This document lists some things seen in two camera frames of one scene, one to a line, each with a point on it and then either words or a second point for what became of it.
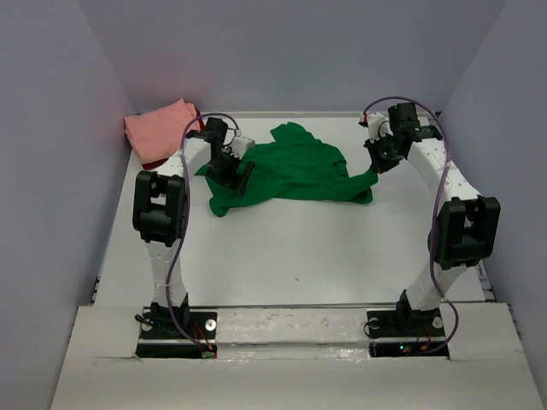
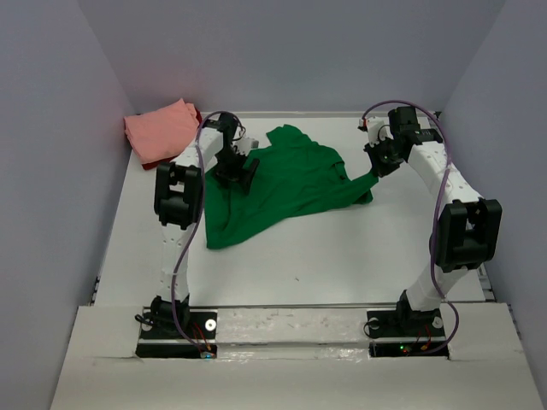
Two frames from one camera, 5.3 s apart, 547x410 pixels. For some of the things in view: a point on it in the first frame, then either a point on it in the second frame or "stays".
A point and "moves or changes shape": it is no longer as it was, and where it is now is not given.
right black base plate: x=407 y=333 stays
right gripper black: x=378 y=165 stays
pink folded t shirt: x=156 y=134 stays
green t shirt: x=290 y=164 moves or changes shape
